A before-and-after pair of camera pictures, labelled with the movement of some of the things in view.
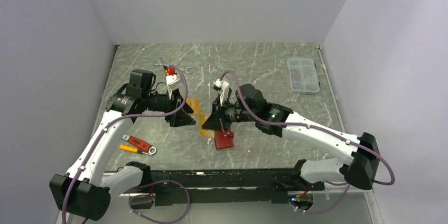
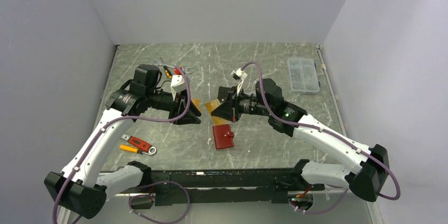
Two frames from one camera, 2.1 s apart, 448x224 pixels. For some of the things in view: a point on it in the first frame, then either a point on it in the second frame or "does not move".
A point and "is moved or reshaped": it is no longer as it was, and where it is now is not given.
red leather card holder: x=223 y=139 does not move
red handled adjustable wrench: x=139 y=144 does not move
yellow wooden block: x=202 y=118 is moved or reshaped
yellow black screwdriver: x=166 y=67 does not move
